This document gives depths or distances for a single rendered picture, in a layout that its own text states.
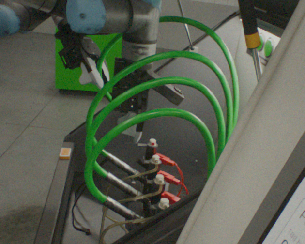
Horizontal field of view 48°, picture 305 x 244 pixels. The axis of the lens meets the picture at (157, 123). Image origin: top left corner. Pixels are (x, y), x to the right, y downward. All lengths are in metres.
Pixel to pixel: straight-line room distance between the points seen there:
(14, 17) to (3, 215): 1.67
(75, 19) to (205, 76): 0.59
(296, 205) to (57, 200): 0.72
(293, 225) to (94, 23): 0.50
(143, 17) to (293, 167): 0.48
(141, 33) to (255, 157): 0.42
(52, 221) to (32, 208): 1.56
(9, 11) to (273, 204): 0.77
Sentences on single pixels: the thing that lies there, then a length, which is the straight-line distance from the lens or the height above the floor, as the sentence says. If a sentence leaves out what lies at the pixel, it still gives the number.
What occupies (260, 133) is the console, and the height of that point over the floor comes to 1.37.
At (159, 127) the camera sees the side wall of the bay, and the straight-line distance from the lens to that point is 1.20.
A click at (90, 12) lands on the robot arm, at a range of 0.67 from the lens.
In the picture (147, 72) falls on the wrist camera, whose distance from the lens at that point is 0.77.
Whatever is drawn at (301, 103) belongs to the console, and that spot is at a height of 1.43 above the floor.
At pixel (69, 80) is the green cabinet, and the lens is 4.18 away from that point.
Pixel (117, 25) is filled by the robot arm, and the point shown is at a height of 1.42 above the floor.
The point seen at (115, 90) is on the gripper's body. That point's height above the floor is 1.27.
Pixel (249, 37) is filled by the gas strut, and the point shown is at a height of 1.46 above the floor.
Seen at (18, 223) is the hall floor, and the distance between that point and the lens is 2.36.
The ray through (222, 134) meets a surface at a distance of 0.70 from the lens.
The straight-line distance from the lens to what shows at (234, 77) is 0.84.
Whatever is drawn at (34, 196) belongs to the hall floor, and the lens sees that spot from 2.56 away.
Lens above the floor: 1.53
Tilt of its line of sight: 24 degrees down
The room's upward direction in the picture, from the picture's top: 8 degrees clockwise
